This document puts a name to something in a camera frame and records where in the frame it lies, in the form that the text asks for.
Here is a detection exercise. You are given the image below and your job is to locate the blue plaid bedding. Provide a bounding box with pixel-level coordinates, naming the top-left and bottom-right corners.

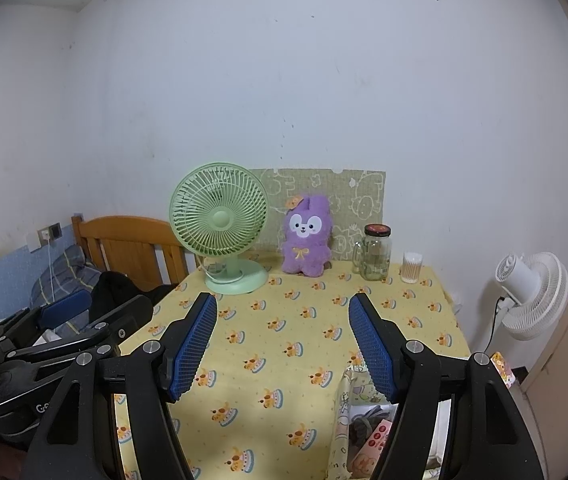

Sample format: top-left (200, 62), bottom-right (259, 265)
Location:
top-left (29, 245), bottom-right (102, 321)

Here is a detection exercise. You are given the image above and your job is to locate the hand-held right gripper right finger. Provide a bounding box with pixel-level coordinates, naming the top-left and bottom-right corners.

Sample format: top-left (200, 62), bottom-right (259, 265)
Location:
top-left (348, 292), bottom-right (545, 480)

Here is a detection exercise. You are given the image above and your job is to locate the yellow printed storage box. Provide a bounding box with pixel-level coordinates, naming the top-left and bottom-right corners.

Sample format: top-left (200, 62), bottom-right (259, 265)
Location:
top-left (331, 362), bottom-right (457, 480)

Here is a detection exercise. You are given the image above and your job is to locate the wooden chair back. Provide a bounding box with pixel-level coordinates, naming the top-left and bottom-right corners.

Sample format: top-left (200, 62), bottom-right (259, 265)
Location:
top-left (71, 215), bottom-right (202, 293)

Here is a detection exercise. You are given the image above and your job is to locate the black cloth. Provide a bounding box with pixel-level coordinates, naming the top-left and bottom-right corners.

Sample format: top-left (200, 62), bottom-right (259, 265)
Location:
top-left (89, 270), bottom-right (175, 321)

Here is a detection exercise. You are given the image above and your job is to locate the dark grey fabric bundle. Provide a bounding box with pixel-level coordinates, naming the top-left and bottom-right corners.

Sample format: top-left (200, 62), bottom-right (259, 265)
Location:
top-left (351, 402), bottom-right (390, 436)

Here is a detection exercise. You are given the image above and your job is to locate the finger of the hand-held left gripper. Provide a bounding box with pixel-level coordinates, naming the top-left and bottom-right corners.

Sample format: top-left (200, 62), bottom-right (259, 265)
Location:
top-left (0, 296), bottom-right (155, 361)
top-left (0, 289), bottom-right (94, 346)

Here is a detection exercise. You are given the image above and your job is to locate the purple plush toy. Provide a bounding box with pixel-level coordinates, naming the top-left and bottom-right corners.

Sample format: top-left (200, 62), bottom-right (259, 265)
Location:
top-left (281, 194), bottom-right (335, 278)

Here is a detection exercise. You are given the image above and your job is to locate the white charger cable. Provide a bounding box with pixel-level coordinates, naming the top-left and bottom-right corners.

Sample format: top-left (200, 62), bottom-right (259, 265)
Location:
top-left (45, 240), bottom-right (58, 306)

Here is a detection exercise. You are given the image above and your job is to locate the wall socket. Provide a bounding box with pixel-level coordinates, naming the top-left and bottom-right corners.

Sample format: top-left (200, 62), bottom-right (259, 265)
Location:
top-left (37, 222), bottom-right (62, 248)

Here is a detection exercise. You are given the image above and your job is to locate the black fan cable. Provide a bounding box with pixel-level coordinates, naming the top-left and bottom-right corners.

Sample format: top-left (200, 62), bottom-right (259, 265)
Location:
top-left (484, 300), bottom-right (504, 356)

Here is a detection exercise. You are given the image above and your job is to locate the glass jar with dark lid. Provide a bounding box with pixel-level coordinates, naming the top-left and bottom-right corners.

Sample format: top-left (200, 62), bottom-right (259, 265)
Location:
top-left (352, 224), bottom-right (392, 282)

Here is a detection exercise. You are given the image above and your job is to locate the green printed board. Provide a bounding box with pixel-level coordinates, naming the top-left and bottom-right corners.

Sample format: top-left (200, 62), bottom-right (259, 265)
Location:
top-left (249, 167), bottom-right (387, 263)

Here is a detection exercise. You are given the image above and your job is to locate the white folded cloth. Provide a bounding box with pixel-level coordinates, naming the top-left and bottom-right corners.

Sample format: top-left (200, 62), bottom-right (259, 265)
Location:
top-left (436, 400), bottom-right (453, 466)

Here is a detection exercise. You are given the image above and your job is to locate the cotton swab container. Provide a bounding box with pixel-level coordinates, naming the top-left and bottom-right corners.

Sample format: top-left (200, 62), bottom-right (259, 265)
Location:
top-left (400, 251), bottom-right (424, 284)

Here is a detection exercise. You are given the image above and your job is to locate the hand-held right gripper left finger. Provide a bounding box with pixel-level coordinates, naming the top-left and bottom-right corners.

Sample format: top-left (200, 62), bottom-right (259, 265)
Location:
top-left (19, 292), bottom-right (219, 480)

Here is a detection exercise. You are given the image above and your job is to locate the green desk fan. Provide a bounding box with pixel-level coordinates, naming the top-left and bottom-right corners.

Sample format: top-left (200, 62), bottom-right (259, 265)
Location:
top-left (169, 162), bottom-right (270, 295)

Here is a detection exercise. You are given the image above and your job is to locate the white floor fan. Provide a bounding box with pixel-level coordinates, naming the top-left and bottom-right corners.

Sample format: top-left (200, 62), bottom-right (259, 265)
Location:
top-left (495, 252), bottom-right (568, 342)

